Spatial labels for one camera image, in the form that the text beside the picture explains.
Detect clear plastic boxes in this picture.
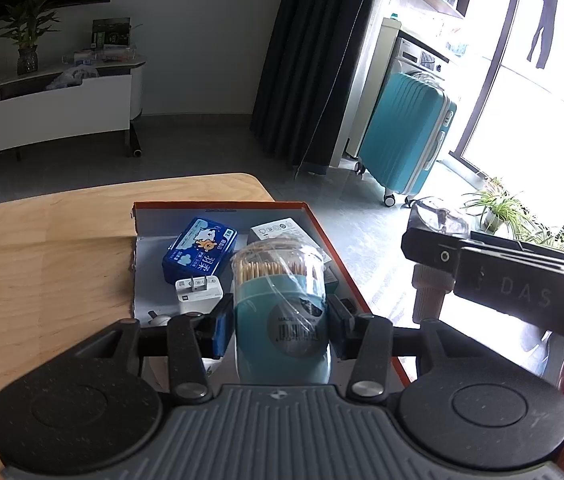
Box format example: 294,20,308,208
72,42,138,63

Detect white panel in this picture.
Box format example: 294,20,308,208
0,67,133,152

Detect potted spider plant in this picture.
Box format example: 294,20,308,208
462,177,564,251

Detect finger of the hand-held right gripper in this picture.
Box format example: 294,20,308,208
401,227,464,267
467,230,564,265

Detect white power adapter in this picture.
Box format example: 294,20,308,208
175,275,224,317

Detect blue floss pick box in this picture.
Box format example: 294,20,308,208
162,216,239,285

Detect teal suitcase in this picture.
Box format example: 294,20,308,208
354,71,458,208

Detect plant in glass vase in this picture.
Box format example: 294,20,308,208
0,0,63,76

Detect clear bottle white cap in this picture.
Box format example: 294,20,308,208
408,197,470,325

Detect grey plastic bag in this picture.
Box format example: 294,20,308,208
44,62,100,91

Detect black green box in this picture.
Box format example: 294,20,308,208
92,17,131,46

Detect small white box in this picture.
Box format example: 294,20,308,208
249,217,333,263

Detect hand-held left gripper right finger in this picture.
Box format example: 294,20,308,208
329,295,468,403

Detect dark curtain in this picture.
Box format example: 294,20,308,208
249,0,383,171

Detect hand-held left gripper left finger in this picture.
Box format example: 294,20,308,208
74,296,235,403

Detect teal toothpick holder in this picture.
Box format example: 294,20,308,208
229,241,334,386

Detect washing machine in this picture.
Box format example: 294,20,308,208
344,17,450,161

